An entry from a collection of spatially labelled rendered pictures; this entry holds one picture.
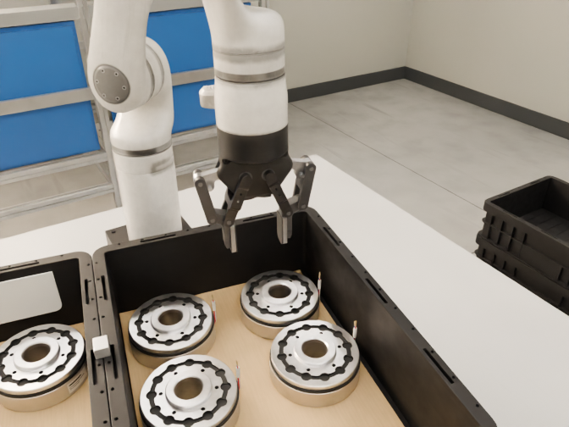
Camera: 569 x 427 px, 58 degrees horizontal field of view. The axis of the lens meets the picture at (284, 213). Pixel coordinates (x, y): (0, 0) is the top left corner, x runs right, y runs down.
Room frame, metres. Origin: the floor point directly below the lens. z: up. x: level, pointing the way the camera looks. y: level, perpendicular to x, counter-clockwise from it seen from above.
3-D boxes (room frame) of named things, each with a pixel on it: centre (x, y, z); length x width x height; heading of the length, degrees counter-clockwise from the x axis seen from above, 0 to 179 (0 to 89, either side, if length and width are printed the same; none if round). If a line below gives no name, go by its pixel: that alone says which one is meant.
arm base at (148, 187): (0.75, 0.22, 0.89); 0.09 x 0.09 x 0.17; 31
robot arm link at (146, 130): (0.75, 0.22, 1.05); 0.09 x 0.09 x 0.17; 76
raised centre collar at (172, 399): (0.36, 0.10, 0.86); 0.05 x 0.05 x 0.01
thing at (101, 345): (0.35, 0.18, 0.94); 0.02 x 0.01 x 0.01; 21
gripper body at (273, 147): (0.51, 0.03, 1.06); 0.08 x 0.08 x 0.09
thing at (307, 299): (0.52, 0.01, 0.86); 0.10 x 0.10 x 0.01
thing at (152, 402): (0.36, 0.10, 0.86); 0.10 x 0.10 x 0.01
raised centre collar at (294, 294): (0.52, 0.01, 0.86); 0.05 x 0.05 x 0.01
